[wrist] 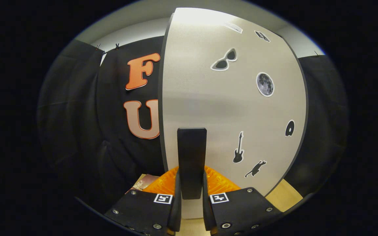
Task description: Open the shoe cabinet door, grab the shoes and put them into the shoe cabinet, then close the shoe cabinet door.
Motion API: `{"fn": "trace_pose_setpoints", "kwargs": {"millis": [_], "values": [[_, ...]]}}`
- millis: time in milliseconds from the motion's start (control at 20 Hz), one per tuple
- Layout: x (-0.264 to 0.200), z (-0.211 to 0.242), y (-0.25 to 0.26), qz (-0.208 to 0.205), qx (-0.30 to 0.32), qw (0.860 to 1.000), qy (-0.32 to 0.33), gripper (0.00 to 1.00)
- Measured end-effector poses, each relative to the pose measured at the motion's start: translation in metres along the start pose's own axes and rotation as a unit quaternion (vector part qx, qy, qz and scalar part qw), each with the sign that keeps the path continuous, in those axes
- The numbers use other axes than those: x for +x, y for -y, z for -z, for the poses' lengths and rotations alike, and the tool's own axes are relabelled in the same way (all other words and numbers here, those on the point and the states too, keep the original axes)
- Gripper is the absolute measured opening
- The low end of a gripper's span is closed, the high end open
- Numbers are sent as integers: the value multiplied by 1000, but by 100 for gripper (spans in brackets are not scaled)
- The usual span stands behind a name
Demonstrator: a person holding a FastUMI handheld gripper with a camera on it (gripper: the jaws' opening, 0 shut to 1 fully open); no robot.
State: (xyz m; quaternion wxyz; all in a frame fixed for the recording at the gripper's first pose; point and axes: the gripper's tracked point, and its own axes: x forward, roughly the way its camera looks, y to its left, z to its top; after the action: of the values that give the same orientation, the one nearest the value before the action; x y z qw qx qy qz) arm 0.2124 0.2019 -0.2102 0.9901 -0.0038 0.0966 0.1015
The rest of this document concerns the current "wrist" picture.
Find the black backdrop cloth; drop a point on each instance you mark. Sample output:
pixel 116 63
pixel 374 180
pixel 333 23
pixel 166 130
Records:
pixel 77 114

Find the dark grey shoe cabinet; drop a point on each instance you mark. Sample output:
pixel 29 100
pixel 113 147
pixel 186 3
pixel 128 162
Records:
pixel 160 98

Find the brown patterned book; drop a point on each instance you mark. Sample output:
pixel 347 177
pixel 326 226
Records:
pixel 146 183

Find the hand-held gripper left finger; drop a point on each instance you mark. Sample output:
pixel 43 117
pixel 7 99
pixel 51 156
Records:
pixel 149 209

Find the beige shoe cabinet door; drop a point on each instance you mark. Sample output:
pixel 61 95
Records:
pixel 208 105

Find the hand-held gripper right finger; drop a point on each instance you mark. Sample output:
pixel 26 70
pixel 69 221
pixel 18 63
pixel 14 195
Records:
pixel 235 209

